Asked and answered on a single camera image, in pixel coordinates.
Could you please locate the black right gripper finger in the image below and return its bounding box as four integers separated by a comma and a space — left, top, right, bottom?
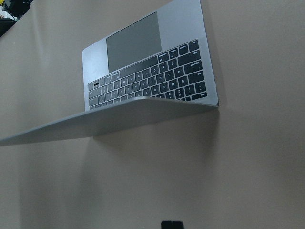
161, 221, 172, 229
172, 221, 183, 229

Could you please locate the grey laptop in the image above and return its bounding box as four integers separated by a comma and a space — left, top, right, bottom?
0, 0, 219, 146

